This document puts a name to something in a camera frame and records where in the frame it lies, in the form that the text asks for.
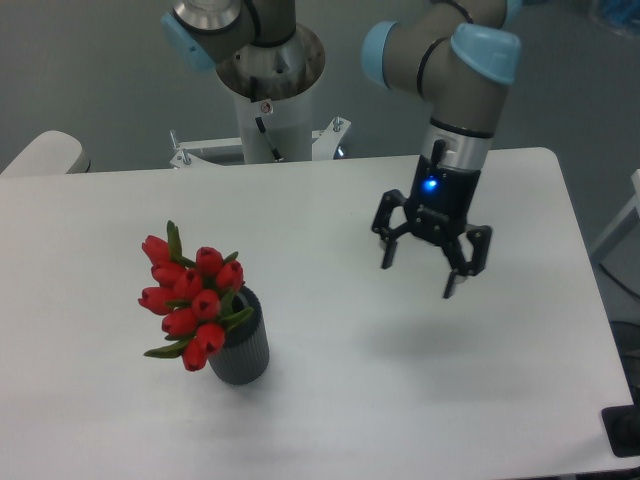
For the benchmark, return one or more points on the white metal base bracket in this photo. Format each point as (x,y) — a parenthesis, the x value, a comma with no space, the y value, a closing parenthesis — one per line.
(324,144)

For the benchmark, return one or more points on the blue object in clear container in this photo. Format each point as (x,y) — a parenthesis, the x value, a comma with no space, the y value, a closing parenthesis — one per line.
(618,16)

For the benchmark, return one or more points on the red tulip bouquet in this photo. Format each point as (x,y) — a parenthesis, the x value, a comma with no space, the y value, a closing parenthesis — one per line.
(200,302)

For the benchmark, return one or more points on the white chair backrest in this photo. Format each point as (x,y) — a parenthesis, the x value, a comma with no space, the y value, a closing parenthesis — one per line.
(49,154)

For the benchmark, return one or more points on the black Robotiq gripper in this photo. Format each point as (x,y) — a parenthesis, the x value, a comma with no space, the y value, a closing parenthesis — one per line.
(436,211)

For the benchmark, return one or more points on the black box at table edge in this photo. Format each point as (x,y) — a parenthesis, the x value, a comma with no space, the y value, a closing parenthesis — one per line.
(622,428)

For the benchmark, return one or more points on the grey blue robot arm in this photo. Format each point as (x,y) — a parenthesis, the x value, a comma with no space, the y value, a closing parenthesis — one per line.
(458,56)

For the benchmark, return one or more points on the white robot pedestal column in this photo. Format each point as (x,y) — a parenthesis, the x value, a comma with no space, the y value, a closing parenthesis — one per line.
(272,88)

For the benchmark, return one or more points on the white furniture frame at right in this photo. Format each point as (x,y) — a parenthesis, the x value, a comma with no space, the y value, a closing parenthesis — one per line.
(618,228)

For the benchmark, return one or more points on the dark grey ribbed vase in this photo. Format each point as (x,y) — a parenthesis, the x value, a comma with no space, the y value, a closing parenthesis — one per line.
(245,354)

